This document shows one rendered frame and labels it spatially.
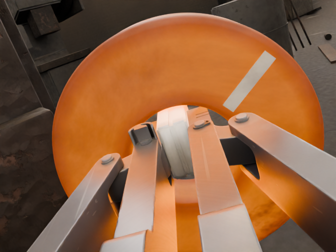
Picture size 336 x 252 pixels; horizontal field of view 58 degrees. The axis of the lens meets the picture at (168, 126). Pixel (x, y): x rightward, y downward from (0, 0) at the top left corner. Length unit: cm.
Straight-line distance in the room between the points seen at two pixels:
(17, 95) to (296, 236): 116
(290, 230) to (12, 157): 117
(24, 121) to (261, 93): 32
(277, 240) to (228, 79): 123
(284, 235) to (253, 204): 119
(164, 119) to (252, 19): 241
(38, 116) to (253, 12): 225
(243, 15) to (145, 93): 240
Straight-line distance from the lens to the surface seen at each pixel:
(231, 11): 257
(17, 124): 42
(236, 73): 16
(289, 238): 136
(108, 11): 706
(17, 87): 47
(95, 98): 16
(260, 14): 256
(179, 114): 15
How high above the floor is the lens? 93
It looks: 19 degrees down
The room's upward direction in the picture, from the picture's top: 19 degrees counter-clockwise
